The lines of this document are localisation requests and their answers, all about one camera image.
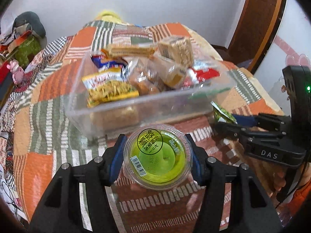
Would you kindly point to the brown wooden door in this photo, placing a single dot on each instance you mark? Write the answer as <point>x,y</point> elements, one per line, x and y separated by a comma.
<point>254,30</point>

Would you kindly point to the patchwork orange bed blanket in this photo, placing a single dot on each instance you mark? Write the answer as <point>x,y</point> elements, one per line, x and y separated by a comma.
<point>41,138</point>

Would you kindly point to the green pea snack packet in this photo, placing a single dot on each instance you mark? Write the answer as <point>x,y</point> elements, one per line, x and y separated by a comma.
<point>222,115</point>

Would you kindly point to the orange biscuit sleeve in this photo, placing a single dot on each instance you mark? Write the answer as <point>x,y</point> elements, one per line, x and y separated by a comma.
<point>122,50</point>

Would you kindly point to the yellow pillow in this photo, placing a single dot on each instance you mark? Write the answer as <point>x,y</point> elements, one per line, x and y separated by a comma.
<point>109,16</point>

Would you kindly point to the clear plastic storage bin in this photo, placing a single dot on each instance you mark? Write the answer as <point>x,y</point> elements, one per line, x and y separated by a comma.
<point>156,103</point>

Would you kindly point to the red snack packet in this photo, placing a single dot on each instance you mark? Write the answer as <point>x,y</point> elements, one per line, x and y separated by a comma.
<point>198,77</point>

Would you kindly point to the red and black box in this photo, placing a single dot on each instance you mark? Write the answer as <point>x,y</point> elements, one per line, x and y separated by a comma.
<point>6,80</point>

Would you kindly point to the brown cracker block packet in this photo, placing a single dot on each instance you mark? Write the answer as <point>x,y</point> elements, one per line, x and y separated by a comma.
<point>178,49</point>

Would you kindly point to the pink plush toy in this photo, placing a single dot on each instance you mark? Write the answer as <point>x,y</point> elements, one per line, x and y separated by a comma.
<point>16,71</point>

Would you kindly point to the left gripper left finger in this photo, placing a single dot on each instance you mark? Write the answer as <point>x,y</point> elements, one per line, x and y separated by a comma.
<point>59,209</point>

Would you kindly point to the grey cushion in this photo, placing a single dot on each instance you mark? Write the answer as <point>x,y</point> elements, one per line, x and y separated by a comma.
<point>32,19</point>

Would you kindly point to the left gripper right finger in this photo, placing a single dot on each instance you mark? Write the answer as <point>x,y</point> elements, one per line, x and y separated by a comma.
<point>251,209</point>

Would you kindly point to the green jelly cup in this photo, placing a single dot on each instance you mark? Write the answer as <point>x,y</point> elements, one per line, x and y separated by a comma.
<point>157,157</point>

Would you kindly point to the white mini fridge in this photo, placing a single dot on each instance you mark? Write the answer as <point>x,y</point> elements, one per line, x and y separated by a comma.
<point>279,94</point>

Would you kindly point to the yellow noodle snack packet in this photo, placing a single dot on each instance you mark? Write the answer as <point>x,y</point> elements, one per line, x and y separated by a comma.
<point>108,86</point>

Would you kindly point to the blue chip packet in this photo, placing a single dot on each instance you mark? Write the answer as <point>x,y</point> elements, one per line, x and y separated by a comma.
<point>102,62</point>

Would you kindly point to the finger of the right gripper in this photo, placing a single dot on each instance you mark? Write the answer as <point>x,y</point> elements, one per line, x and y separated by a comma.
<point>243,134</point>
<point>265,121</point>

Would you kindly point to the person's right hand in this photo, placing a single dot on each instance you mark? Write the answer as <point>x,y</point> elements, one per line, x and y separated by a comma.
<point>301,192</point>

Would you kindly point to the clothes pile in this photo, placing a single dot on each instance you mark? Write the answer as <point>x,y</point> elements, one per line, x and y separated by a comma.
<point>17,32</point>

